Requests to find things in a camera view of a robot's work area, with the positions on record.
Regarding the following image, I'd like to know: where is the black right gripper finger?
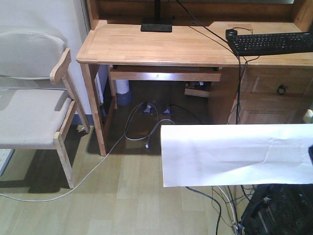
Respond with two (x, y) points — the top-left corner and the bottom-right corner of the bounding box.
(308, 145), (313, 163)

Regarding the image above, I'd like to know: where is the white paper sheet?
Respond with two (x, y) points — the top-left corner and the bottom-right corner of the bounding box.
(160, 124), (313, 187)

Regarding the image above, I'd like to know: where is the wooden desk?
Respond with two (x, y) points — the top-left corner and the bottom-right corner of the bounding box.
(76, 0), (313, 156)

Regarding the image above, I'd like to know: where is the black computer tower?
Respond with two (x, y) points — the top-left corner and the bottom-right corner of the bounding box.
(240, 184), (313, 235)

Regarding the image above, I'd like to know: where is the black keyboard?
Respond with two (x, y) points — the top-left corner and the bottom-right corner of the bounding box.
(225, 29), (313, 56)

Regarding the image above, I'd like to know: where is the black computer monitor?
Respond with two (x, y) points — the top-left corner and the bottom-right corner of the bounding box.
(140, 0), (173, 33)

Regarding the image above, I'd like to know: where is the beige cushioned wooden chair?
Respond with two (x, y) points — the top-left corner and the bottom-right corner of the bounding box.
(0, 30), (90, 188)

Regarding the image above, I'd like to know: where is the black monitor cable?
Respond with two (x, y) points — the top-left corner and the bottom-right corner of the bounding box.
(176, 0), (243, 124)

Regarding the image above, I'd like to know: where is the grey floor cable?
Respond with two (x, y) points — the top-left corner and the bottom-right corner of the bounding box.
(0, 101), (176, 203)

